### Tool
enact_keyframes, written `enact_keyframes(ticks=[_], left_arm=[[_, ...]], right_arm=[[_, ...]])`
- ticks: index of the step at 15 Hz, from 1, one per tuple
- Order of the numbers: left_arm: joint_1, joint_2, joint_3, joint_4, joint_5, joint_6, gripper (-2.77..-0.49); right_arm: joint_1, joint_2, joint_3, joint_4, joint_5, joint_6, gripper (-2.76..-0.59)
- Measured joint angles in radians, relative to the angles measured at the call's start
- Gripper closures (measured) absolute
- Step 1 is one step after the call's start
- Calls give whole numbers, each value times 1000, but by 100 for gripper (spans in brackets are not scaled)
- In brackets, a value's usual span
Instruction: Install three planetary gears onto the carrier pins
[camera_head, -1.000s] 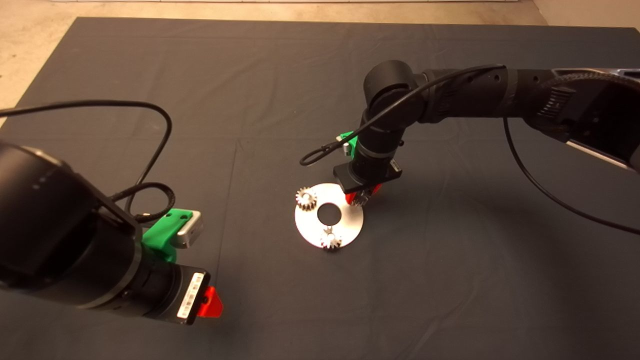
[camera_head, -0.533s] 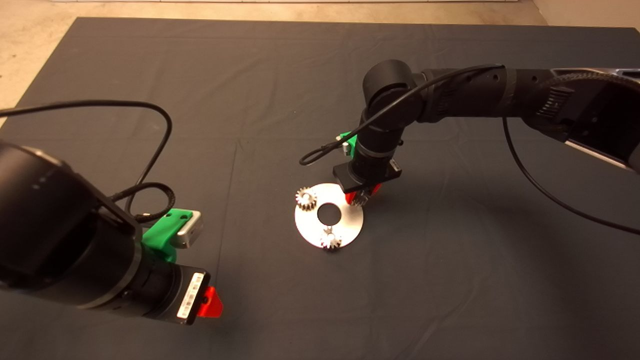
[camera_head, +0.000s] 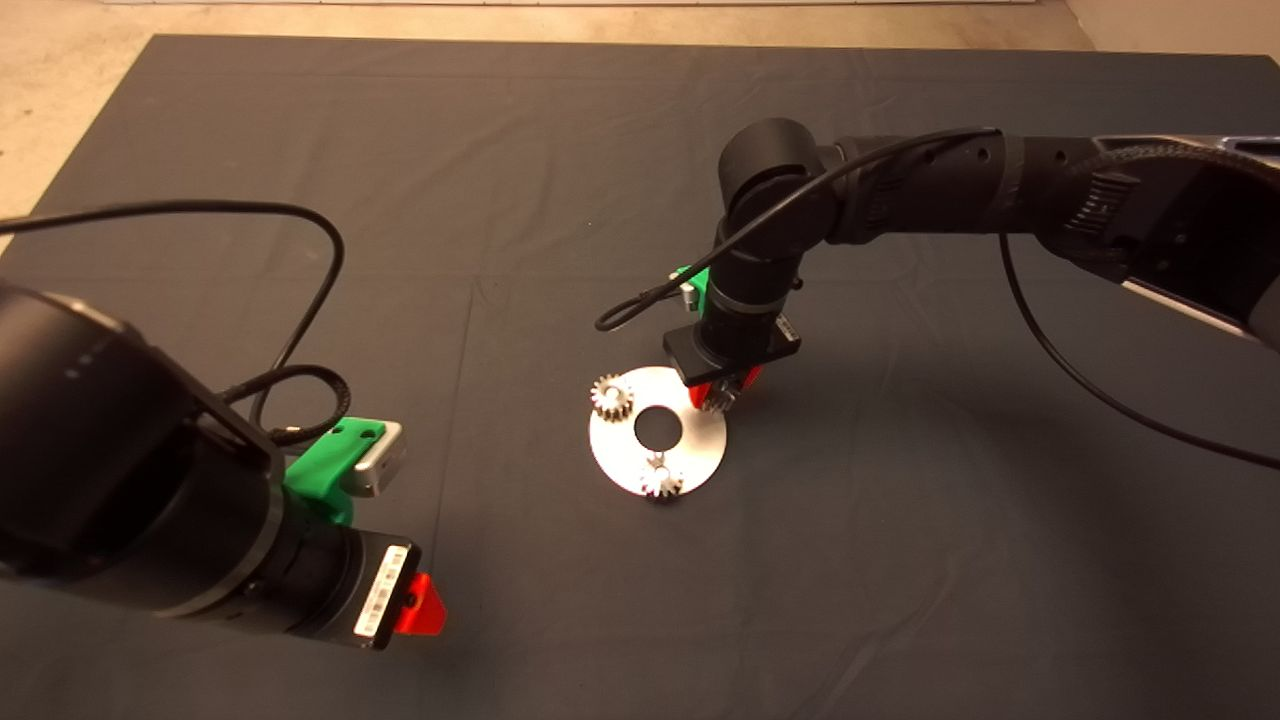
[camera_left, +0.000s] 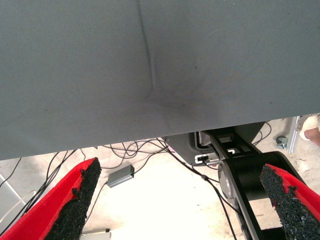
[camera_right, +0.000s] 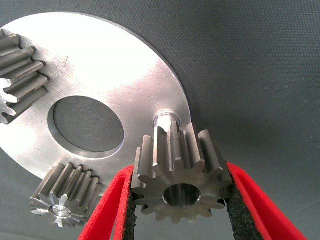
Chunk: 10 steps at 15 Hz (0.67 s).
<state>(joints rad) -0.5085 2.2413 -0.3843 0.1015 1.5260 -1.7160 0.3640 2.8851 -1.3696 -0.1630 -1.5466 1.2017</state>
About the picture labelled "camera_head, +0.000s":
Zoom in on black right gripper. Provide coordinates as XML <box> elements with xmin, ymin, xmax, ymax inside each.
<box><xmin>662</xmin><ymin>313</ymin><xmax>804</xmax><ymax>412</ymax></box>

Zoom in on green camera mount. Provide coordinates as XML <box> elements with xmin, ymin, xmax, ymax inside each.
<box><xmin>674</xmin><ymin>264</ymin><xmax>714</xmax><ymax>318</ymax></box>
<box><xmin>282</xmin><ymin>417</ymin><xmax>387</xmax><ymax>527</ymax></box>

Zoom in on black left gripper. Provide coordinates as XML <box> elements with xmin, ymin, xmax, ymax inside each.
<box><xmin>268</xmin><ymin>523</ymin><xmax>447</xmax><ymax>652</ymax></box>

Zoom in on green right camera mount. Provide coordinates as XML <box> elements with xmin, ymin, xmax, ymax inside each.
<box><xmin>674</xmin><ymin>264</ymin><xmax>714</xmax><ymax>318</ymax></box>

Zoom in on green left camera mount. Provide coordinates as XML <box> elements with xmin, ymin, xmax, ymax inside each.
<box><xmin>282</xmin><ymin>417</ymin><xmax>387</xmax><ymax>527</ymax></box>

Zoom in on smooth black left camera cable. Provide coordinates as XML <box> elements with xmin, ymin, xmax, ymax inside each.
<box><xmin>0</xmin><ymin>200</ymin><xmax>347</xmax><ymax>421</ymax></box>

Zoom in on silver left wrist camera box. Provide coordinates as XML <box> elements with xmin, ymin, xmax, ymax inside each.
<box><xmin>349</xmin><ymin>421</ymin><xmax>407</xmax><ymax>499</ymax></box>

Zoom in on dark grey table cloth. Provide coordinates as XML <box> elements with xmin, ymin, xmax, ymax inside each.
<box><xmin>0</xmin><ymin>35</ymin><xmax>1280</xmax><ymax>720</ymax></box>

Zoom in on braided black left arm cable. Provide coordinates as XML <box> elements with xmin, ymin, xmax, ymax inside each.
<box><xmin>220</xmin><ymin>364</ymin><xmax>354</xmax><ymax>447</ymax></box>

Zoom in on round metal carrier plate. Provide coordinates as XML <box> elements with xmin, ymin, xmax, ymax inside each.
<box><xmin>590</xmin><ymin>366</ymin><xmax>729</xmax><ymax>498</ymax></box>

